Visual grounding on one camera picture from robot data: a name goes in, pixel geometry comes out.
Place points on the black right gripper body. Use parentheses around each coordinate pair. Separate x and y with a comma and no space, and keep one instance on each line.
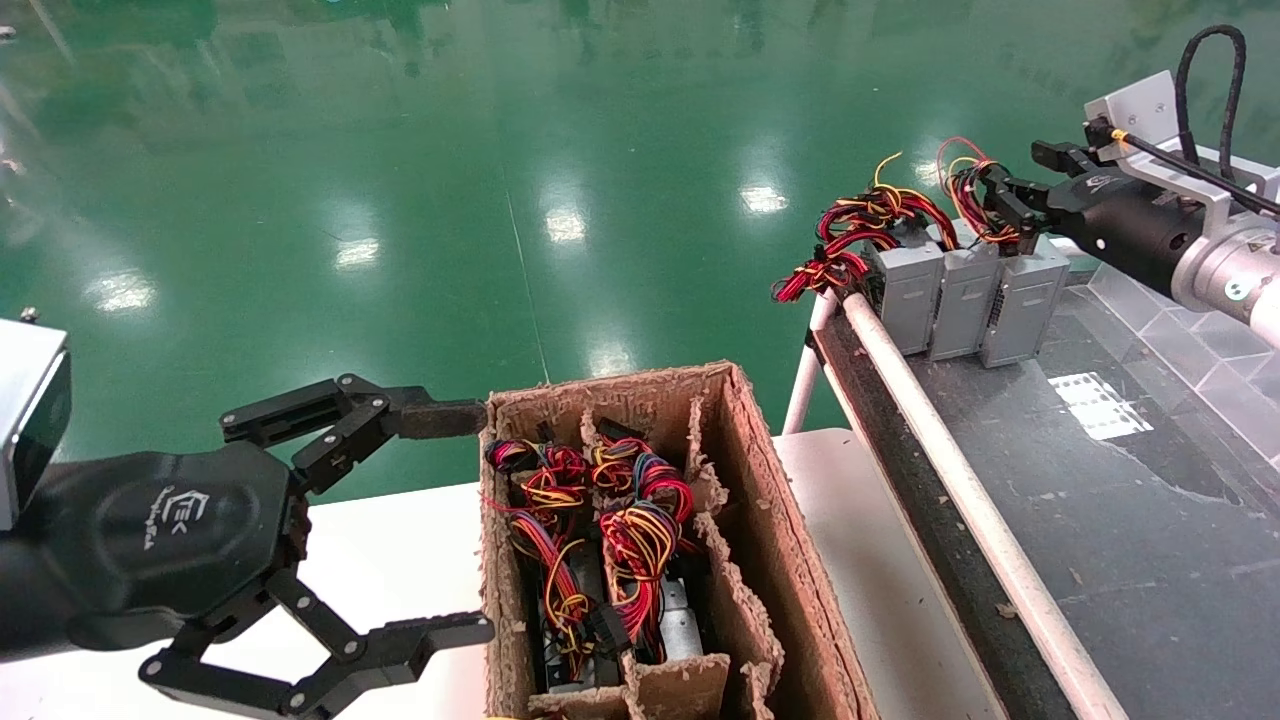
(1130,225)

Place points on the white pipe leg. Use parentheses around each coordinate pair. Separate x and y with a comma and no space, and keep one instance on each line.
(805,370)

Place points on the brown cardboard box with dividers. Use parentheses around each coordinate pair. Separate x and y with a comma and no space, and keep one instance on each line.
(770,520)

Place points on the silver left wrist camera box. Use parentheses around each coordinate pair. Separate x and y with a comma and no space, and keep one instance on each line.
(25,400)

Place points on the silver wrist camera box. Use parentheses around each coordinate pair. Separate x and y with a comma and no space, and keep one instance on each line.
(1150,110)
(25,400)

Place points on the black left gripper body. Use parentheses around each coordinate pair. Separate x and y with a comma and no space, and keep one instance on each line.
(180,530)

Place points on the clear acrylic divider rack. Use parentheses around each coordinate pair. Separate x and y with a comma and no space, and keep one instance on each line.
(1200,370)

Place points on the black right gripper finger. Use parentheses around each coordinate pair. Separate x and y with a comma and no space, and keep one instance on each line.
(1065,160)
(1025,200)

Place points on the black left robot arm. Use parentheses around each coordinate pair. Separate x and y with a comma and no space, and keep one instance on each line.
(20,600)

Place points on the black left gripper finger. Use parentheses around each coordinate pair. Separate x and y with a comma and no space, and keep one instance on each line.
(350,412)
(390,645)

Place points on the long white rail pipe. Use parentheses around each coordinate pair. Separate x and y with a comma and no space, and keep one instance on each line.
(960,470)

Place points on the black conveyor belt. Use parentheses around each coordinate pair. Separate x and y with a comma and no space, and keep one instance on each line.
(1150,560)

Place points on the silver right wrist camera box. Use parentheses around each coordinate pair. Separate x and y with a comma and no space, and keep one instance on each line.
(1150,110)

